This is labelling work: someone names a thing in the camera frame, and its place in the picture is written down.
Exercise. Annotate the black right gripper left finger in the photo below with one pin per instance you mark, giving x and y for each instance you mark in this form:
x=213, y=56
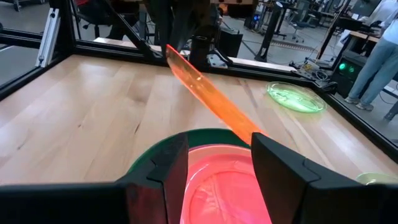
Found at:
x=93, y=203

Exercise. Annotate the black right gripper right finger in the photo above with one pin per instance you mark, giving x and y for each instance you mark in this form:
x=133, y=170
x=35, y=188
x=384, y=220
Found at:
x=317, y=199

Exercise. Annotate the small orange translucent plate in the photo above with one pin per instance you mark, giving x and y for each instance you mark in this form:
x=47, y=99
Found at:
x=211, y=96

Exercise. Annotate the small red translucent plate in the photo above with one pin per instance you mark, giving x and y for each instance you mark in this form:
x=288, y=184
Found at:
x=224, y=193

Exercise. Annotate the peach plastic plate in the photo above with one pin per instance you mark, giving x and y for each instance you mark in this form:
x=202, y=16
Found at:
x=217, y=149

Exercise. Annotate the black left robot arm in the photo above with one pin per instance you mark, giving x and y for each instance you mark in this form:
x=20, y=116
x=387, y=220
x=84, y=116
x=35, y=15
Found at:
x=200, y=48

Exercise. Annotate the black box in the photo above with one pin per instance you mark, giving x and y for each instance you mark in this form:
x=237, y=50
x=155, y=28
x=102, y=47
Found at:
x=230, y=43

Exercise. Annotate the small green translucent plate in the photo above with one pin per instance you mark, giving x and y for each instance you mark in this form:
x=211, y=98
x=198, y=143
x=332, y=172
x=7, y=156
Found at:
x=295, y=97
x=374, y=178

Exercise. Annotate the office chair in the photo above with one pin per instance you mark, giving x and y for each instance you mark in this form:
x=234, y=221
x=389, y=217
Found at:
x=297, y=26

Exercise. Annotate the large dark green plate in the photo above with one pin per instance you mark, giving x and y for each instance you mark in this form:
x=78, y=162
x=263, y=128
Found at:
x=214, y=136

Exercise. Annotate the black computer with green light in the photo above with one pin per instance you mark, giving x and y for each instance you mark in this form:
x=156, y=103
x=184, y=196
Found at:
x=348, y=70

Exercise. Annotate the person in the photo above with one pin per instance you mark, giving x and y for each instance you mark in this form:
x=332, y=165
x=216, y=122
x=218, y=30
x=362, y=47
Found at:
x=373, y=68

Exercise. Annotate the silver aluminium extrusion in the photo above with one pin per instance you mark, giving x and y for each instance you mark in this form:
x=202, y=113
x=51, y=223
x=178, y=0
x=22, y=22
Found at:
x=47, y=37

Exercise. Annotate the black floor post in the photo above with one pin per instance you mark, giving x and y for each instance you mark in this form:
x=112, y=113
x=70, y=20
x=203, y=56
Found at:
x=270, y=31

